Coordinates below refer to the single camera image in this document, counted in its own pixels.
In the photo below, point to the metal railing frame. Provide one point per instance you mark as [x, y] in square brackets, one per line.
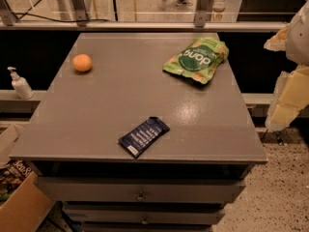
[148, 15]

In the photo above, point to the green dang snack bag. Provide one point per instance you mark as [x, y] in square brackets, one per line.
[199, 60]

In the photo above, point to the cardboard box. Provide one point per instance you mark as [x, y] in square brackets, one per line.
[27, 206]

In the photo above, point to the grey drawer cabinet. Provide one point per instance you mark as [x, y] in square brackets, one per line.
[183, 181]

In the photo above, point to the dark blue rxbar wrapper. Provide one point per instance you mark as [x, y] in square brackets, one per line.
[138, 140]

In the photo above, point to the snack package in box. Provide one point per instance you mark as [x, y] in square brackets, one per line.
[12, 176]

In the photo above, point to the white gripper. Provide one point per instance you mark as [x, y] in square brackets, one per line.
[298, 38]

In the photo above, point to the orange fruit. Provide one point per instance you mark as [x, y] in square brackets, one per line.
[82, 62]

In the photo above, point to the white pump lotion bottle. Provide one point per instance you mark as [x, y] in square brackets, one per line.
[20, 85]

